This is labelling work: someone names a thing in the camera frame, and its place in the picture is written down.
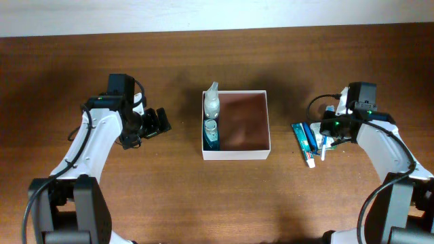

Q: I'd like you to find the green toothpaste tube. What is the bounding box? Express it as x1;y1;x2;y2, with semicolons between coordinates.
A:
292;123;315;168

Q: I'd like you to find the white crumpled sachet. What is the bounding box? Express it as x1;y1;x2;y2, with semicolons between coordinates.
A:
309;123;336;150

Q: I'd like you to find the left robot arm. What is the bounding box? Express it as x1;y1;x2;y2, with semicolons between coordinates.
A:
21;74;171;243

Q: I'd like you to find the teal mouthwash bottle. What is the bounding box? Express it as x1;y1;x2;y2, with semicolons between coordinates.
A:
203;119;220;151

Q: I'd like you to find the blue white toothbrush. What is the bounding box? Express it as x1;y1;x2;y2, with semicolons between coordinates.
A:
321;105;334;161

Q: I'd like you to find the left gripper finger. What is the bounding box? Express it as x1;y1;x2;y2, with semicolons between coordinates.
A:
156;108;172;133
141;108;160;139

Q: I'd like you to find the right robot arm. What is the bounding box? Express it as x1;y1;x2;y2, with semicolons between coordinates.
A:
320;82;433;243

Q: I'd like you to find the clear spray bottle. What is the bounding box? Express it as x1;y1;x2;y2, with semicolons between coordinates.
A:
203;82;220;119

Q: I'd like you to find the white cardboard box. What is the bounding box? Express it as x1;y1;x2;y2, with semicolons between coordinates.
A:
201;90;271;161

